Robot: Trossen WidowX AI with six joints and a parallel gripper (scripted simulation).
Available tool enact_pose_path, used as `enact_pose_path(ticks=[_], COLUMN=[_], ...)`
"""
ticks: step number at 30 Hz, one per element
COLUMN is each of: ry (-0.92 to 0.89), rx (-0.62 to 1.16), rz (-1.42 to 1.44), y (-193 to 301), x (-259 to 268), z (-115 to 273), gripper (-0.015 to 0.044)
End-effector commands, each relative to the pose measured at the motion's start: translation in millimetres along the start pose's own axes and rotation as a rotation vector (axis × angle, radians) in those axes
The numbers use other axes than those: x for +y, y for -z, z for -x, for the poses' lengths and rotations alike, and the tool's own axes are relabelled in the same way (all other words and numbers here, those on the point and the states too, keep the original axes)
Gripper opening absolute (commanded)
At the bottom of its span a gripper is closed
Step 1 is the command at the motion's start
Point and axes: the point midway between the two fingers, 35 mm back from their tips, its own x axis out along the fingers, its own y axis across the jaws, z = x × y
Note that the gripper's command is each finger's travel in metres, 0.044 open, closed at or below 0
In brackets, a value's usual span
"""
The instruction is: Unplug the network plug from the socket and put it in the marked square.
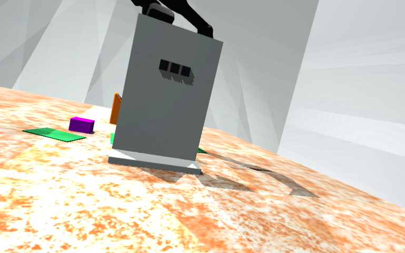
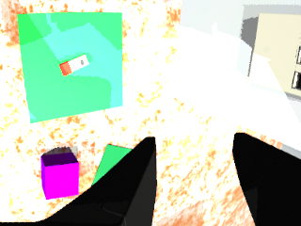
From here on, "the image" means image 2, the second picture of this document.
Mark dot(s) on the grey panel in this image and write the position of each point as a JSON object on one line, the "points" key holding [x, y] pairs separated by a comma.
{"points": [[241, 59]]}

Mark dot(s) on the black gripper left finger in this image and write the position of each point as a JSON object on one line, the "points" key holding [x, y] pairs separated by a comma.
{"points": [[124, 196]]}

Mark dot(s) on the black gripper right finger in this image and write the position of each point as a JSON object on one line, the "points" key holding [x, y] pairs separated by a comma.
{"points": [[270, 179]]}

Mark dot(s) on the purple block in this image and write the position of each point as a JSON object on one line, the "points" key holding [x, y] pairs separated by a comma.
{"points": [[59, 175]]}

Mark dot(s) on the green square patch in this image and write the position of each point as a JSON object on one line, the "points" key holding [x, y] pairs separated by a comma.
{"points": [[47, 39]]}

